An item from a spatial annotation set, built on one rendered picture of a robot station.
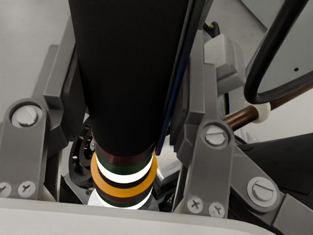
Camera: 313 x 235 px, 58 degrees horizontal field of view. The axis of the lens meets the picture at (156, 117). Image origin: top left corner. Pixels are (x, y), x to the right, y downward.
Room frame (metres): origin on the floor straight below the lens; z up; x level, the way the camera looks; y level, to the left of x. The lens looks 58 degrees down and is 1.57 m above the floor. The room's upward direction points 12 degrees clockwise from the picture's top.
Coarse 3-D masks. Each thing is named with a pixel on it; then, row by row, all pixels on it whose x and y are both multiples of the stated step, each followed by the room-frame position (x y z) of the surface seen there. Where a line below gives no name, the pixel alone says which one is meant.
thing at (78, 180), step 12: (84, 132) 0.18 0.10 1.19; (168, 132) 0.22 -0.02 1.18; (84, 144) 0.16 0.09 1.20; (72, 156) 0.15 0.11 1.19; (84, 156) 0.14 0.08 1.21; (72, 168) 0.13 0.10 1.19; (84, 168) 0.13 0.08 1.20; (72, 180) 0.11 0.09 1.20; (84, 180) 0.10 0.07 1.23; (168, 204) 0.11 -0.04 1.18
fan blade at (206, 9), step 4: (208, 0) 0.31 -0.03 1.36; (212, 0) 0.39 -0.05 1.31; (208, 4) 0.33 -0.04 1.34; (204, 8) 0.31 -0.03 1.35; (208, 8) 0.38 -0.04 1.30; (204, 12) 0.34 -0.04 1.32; (208, 12) 0.42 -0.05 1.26; (204, 16) 0.37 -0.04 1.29; (200, 20) 0.34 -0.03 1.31; (204, 20) 0.40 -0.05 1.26; (200, 24) 0.36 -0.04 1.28; (200, 28) 0.38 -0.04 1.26
